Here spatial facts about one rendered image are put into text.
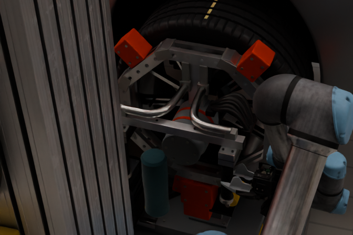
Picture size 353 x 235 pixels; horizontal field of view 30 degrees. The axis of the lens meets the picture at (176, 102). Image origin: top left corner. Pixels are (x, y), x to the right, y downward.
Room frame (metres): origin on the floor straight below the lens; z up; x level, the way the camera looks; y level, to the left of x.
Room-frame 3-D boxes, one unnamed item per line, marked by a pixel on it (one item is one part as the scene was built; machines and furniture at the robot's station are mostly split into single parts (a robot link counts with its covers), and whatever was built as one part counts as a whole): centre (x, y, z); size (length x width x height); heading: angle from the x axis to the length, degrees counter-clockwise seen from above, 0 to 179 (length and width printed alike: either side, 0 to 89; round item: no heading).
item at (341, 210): (1.30, -0.42, 0.85); 0.11 x 0.08 x 0.09; 69
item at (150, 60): (1.69, -0.07, 0.85); 0.54 x 0.07 x 0.54; 68
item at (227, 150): (1.43, -0.15, 0.93); 0.09 x 0.05 x 0.05; 158
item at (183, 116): (1.62, -0.04, 0.85); 0.21 x 0.14 x 0.14; 158
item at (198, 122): (1.54, -0.12, 1.03); 0.19 x 0.18 x 0.11; 158
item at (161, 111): (1.61, 0.07, 1.03); 0.19 x 0.18 x 0.11; 158
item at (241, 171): (1.42, -0.18, 0.85); 0.09 x 0.03 x 0.06; 60
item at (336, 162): (1.31, -0.40, 0.95); 0.11 x 0.08 x 0.11; 58
